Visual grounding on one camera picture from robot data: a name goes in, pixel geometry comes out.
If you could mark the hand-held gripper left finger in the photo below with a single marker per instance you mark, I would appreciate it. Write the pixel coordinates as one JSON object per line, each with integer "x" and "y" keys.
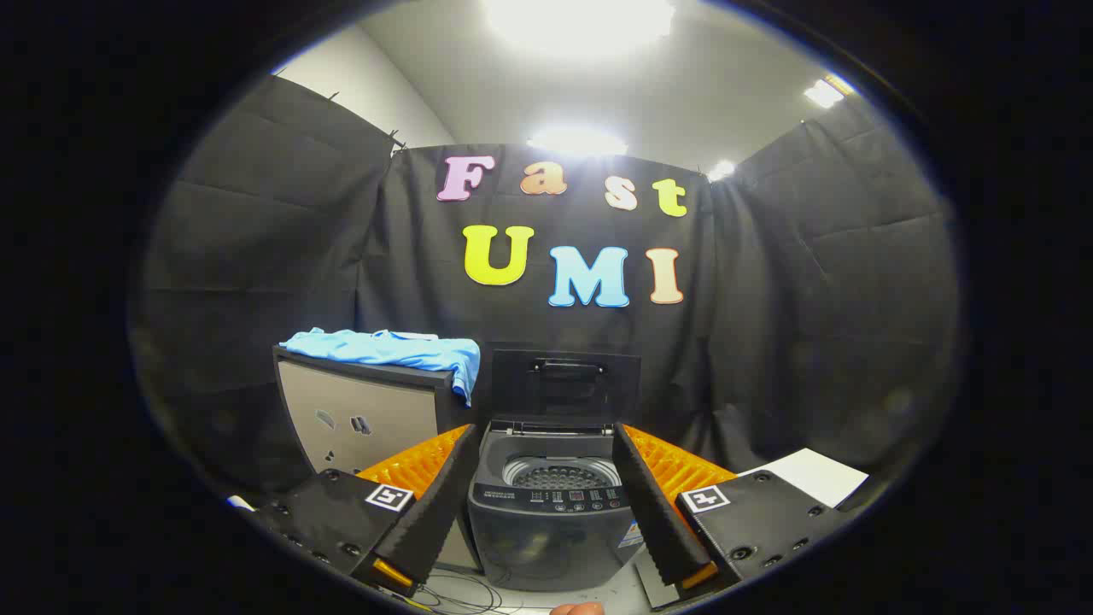
{"x": 444, "y": 495}

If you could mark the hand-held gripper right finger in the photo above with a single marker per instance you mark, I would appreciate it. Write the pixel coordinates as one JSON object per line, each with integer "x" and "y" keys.
{"x": 653, "y": 504}

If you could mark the grey washing machine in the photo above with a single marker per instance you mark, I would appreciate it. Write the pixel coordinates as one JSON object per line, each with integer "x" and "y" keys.
{"x": 546, "y": 538}

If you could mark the light blue polo shirt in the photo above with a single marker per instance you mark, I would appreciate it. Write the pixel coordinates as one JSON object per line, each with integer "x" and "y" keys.
{"x": 384, "y": 346}

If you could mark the grey cabinet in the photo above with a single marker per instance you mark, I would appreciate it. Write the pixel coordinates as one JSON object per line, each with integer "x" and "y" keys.
{"x": 376, "y": 410}

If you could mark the white flat board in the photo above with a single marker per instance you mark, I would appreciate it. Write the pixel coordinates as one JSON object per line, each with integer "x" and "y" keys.
{"x": 811, "y": 474}

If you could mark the black backdrop cloth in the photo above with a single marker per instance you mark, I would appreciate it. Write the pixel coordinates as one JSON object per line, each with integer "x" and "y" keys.
{"x": 768, "y": 342}

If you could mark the small white object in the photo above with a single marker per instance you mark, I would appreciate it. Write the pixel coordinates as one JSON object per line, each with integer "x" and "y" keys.
{"x": 241, "y": 503}

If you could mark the ceiling light panel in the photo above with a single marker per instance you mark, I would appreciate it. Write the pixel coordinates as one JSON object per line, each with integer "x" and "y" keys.
{"x": 824, "y": 92}

